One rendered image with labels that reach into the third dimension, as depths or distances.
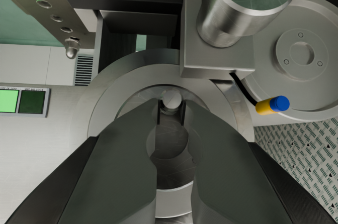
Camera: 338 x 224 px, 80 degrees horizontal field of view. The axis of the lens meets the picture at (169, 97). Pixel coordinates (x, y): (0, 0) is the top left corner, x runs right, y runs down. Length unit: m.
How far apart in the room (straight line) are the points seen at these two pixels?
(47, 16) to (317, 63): 0.45
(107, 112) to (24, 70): 3.34
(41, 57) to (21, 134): 2.89
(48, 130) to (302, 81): 0.50
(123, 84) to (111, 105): 0.02
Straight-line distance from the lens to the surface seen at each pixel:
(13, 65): 3.59
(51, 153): 0.55
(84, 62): 3.16
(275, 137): 0.36
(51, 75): 3.29
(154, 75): 0.16
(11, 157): 0.59
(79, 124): 0.18
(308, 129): 0.30
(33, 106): 0.57
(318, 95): 0.22
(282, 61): 0.20
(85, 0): 0.18
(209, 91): 0.16
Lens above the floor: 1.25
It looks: 10 degrees down
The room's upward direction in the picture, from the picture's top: 178 degrees counter-clockwise
